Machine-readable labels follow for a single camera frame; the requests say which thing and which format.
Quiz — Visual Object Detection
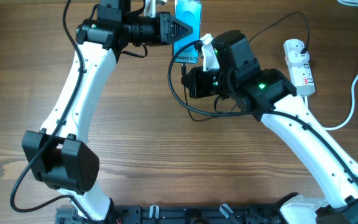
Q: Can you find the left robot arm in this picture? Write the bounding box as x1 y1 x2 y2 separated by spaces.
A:
22 1 193 223

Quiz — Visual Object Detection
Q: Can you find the black USB charging cable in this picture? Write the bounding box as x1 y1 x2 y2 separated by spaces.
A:
180 11 310 123

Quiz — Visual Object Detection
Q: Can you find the white power strip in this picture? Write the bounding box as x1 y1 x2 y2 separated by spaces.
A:
288 61 316 97

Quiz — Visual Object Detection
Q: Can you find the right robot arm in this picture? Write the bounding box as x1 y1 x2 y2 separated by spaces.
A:
182 30 358 223

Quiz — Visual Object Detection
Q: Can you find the Galaxy S25 smartphone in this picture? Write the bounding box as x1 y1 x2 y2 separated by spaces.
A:
173 0 202 63

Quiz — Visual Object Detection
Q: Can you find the white USB charger adapter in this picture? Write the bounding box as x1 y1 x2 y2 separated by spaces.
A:
283 39 310 67

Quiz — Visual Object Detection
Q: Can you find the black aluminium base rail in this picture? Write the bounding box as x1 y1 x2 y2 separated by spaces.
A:
55 203 288 224

